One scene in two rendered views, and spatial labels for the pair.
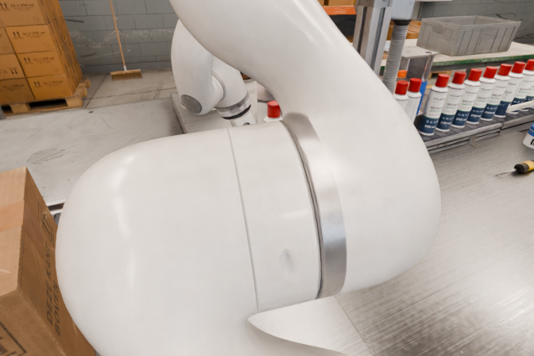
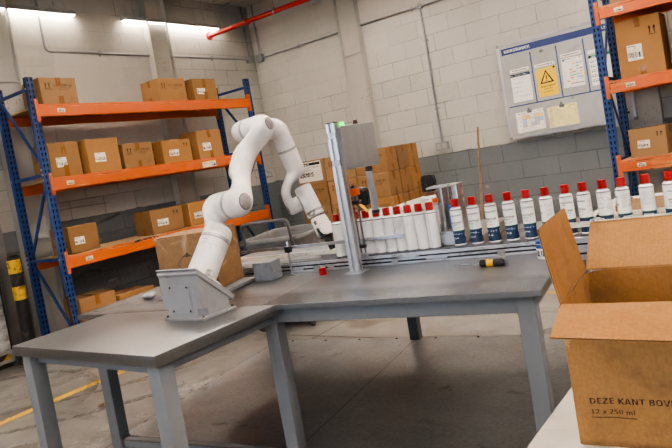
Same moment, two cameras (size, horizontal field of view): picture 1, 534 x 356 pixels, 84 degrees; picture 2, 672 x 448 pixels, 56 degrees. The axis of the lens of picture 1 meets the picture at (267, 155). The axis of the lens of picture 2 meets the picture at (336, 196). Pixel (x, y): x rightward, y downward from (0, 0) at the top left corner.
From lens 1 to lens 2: 2.62 m
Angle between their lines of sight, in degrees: 56
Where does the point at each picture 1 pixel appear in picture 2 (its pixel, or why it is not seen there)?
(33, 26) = (382, 199)
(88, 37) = not seen: hidden behind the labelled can
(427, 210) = (231, 198)
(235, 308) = (213, 209)
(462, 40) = not seen: outside the picture
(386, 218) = (226, 198)
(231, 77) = (306, 199)
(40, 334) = not seen: hidden behind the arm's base
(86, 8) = (457, 178)
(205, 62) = (285, 191)
